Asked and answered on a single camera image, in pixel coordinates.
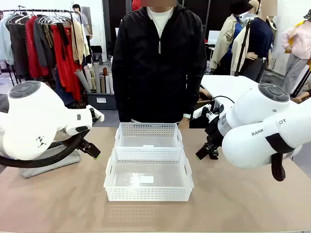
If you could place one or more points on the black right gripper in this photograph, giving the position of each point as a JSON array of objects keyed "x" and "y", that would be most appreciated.
[{"x": 213, "y": 132}]

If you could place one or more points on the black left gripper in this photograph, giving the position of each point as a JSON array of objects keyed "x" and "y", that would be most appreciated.
[{"x": 85, "y": 145}]

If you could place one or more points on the grey zipper pouch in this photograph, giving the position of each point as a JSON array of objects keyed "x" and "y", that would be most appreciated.
[{"x": 48, "y": 168}]

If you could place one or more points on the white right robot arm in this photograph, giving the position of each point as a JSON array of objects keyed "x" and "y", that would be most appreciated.
[{"x": 255, "y": 109}]

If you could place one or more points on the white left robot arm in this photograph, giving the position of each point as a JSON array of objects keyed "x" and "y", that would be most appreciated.
[{"x": 31, "y": 116}]

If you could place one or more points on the person's left forearm black sleeve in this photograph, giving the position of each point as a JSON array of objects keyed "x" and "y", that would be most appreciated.
[{"x": 194, "y": 97}]

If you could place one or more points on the person's right forearm black sleeve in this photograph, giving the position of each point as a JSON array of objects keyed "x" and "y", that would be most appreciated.
[{"x": 120, "y": 102}]

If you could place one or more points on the person's left hand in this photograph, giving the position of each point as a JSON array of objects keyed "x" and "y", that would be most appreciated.
[{"x": 185, "y": 123}]

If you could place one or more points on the white power strip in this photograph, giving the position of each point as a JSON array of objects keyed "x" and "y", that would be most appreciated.
[{"x": 200, "y": 112}]

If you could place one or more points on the silver wristwatch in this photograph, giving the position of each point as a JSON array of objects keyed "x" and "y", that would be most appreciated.
[{"x": 186, "y": 116}]

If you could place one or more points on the grey storage bin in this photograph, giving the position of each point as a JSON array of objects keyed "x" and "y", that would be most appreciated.
[{"x": 102, "y": 100}]

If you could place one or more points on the white perforated plastic basket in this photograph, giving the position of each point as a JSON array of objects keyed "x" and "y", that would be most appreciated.
[
  {"x": 148, "y": 132},
  {"x": 148, "y": 193}
]

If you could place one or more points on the dark blue garment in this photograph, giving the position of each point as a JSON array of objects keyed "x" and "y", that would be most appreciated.
[{"x": 63, "y": 94}]

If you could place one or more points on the white paper roll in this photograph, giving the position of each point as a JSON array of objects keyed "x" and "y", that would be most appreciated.
[{"x": 108, "y": 85}]

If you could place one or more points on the white background table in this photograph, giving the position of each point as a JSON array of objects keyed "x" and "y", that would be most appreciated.
[{"x": 226, "y": 85}]

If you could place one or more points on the brown paper roll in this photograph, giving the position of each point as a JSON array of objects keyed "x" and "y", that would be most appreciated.
[{"x": 104, "y": 80}]

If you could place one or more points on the tall grey paper roll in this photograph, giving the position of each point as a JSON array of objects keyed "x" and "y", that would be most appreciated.
[{"x": 96, "y": 77}]

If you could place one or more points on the cream paper roll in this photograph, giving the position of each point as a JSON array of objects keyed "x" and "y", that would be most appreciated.
[{"x": 88, "y": 77}]

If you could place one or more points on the red dress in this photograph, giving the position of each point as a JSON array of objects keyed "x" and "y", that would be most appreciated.
[{"x": 68, "y": 75}]

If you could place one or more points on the person torso black jacket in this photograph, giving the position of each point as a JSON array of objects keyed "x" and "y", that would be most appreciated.
[{"x": 158, "y": 72}]

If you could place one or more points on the grey jacket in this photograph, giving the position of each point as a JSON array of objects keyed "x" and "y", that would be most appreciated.
[{"x": 3, "y": 104}]

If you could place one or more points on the beige jacket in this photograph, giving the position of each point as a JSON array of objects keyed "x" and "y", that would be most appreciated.
[{"x": 79, "y": 46}]

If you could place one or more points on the black tripod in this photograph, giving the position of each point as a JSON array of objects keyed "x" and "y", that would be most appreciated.
[{"x": 243, "y": 48}]

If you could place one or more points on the mannequin beige trench coat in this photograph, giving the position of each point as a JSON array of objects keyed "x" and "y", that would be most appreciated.
[{"x": 224, "y": 43}]

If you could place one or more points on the grey blazer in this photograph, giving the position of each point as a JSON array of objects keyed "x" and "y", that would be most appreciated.
[{"x": 42, "y": 48}]

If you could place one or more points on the red coat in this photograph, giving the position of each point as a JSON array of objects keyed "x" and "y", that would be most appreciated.
[{"x": 32, "y": 53}]

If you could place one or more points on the black scarf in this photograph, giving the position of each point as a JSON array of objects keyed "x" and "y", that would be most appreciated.
[{"x": 63, "y": 38}]

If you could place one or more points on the background person grey shirt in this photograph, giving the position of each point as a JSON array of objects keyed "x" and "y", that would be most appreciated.
[{"x": 83, "y": 19}]

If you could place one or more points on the mannequin pink hoodie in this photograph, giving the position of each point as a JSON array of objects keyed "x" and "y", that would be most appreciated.
[{"x": 297, "y": 43}]

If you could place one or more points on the light blue jacket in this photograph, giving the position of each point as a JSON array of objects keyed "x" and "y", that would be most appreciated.
[{"x": 5, "y": 41}]

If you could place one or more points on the black bucket hat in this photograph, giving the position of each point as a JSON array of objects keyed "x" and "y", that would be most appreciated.
[{"x": 240, "y": 7}]

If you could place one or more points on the black clothes rack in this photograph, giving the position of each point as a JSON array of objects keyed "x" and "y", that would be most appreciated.
[{"x": 36, "y": 11}]

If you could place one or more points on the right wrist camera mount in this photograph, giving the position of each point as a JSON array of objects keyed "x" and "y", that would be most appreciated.
[{"x": 212, "y": 113}]

